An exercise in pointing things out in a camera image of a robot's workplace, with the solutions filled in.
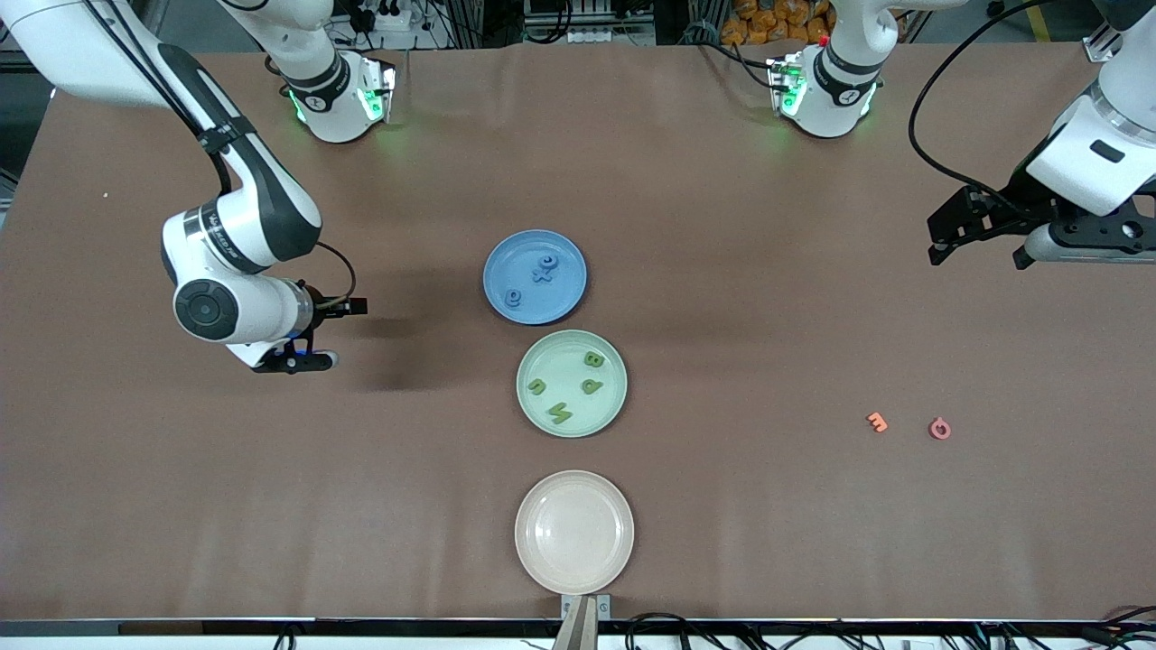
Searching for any blue plate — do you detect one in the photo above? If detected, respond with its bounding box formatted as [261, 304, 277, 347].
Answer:
[482, 229, 589, 326]

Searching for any green plate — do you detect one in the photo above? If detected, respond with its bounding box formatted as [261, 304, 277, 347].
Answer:
[516, 329, 629, 440]

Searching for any pink beige plate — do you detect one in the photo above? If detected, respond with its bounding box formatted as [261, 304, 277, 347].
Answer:
[514, 469, 636, 596]

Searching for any orange net bag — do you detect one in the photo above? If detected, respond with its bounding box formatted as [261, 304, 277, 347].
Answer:
[721, 0, 836, 46]

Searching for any white power strip with plugs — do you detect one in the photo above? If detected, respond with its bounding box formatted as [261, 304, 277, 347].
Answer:
[348, 0, 434, 33]

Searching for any brown table cover sheet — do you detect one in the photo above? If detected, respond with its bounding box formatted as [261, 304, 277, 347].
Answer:
[0, 41, 1156, 624]

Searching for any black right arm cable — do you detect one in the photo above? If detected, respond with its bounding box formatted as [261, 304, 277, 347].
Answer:
[81, 0, 358, 308]

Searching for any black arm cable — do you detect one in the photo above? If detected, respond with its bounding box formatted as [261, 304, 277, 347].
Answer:
[81, 0, 358, 308]
[909, 0, 1085, 218]

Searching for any aluminium frame profile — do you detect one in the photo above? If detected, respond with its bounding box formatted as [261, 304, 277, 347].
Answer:
[1086, 18, 1125, 64]

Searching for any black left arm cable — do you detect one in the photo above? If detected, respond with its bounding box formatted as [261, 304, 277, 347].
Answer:
[909, 0, 1085, 218]

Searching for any metal bracket with beige post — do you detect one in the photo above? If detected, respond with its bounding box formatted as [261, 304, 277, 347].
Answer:
[553, 593, 612, 650]

